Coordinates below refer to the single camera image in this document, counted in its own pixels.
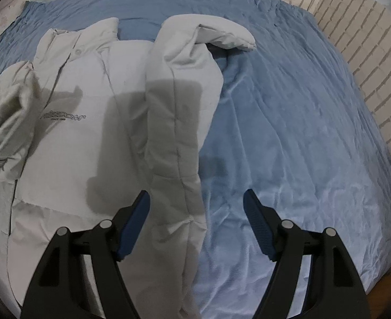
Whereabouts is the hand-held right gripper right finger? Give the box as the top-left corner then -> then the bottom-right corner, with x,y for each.
242,189 -> 372,319

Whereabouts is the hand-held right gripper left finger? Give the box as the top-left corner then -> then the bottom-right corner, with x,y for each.
20,190 -> 151,319

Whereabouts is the blue bed blanket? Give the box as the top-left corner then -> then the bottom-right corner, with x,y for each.
0,0 -> 391,309

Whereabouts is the white padded jacket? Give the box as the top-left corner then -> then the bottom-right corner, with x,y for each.
0,13 -> 257,319

